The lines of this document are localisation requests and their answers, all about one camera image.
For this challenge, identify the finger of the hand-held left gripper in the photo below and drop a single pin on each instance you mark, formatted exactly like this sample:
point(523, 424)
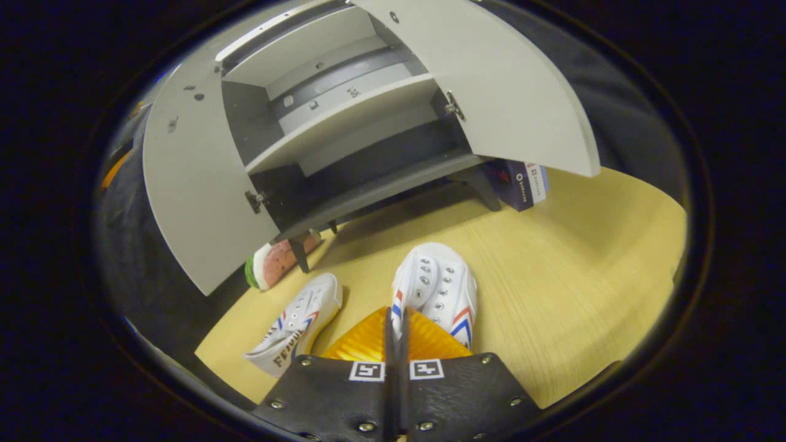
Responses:
point(116, 169)

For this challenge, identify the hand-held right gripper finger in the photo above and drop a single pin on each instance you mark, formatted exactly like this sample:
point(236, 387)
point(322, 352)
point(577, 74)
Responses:
point(403, 393)
point(390, 393)

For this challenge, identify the white shoe cabinet door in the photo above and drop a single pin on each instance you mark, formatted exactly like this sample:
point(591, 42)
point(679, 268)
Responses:
point(196, 184)
point(509, 104)

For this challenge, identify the white striped shoe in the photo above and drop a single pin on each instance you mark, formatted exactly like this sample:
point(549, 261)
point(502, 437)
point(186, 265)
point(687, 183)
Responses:
point(295, 331)
point(439, 282)

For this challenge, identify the white shoe cabinet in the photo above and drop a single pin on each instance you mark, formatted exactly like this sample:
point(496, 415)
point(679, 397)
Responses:
point(344, 116)

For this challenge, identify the black backdrop cloth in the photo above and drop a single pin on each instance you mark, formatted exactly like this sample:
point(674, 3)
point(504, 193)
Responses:
point(141, 258)

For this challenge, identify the watermelon slice toy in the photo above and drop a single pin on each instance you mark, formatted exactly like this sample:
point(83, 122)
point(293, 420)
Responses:
point(276, 261)

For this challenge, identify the blue and white box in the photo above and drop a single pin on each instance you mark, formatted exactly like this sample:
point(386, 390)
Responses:
point(519, 184)

